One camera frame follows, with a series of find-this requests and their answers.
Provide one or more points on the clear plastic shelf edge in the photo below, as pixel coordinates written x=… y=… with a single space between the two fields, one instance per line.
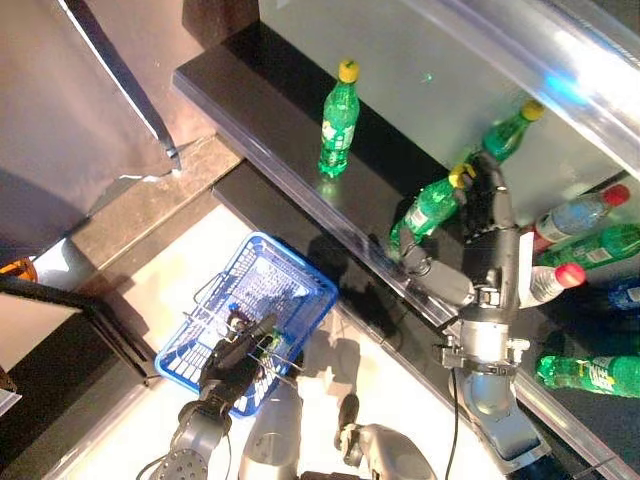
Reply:
x=550 y=65

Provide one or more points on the green soda bottle yellow cap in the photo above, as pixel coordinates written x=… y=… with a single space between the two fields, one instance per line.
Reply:
x=590 y=375
x=505 y=135
x=339 y=125
x=595 y=247
x=425 y=210

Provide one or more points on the brown sheet with silver edge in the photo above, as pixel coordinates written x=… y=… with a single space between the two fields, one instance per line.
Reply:
x=60 y=125

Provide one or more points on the silver robot left leg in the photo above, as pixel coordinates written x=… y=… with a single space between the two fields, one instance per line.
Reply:
x=270 y=440

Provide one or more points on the black low cabinet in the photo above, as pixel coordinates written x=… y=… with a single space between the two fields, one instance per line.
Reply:
x=50 y=390

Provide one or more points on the clear water bottle red cap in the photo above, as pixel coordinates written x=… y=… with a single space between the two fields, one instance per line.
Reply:
x=570 y=220
x=550 y=285

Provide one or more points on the orange object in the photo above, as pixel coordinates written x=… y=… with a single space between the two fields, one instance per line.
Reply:
x=20 y=270

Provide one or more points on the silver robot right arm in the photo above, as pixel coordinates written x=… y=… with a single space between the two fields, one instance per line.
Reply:
x=487 y=400

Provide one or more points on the blue plastic shopping basket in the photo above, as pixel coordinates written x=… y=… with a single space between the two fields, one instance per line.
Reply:
x=280 y=270

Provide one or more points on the black display shelf unit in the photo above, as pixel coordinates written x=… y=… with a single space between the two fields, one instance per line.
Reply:
x=280 y=100

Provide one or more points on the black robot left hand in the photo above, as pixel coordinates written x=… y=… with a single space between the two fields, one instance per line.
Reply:
x=235 y=365

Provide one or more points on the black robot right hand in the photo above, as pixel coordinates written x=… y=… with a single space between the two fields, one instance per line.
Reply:
x=492 y=260

